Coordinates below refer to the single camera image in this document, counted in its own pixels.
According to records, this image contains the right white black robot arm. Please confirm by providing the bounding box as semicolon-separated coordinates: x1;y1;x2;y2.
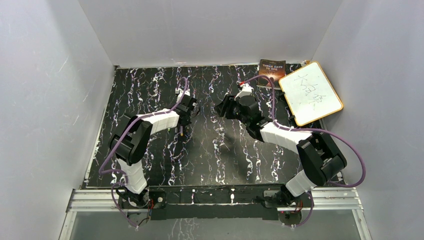
214;95;347;207

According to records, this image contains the white board wooden frame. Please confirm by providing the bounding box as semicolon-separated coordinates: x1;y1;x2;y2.
278;61;344;127

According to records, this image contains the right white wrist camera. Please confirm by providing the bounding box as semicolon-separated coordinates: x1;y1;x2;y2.
234;82;254;99

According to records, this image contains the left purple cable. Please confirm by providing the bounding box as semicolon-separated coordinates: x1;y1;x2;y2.
98;76;190;229

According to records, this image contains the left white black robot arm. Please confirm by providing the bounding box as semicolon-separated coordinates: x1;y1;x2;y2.
109;95;198;208

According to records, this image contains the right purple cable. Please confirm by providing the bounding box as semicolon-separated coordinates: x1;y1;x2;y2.
241;74;367;229

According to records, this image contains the brown book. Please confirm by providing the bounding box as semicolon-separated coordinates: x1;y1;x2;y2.
258;59;286;89

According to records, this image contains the purple cable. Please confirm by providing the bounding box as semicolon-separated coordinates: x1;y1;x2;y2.
98;76;190;229
241;74;367;229

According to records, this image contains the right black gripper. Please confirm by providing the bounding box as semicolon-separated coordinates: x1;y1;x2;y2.
214;94;250;127

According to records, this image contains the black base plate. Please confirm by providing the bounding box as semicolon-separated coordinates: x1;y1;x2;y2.
114;184;305;225

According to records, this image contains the aluminium frame rail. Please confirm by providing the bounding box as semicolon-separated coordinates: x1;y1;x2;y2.
59;187;372;240

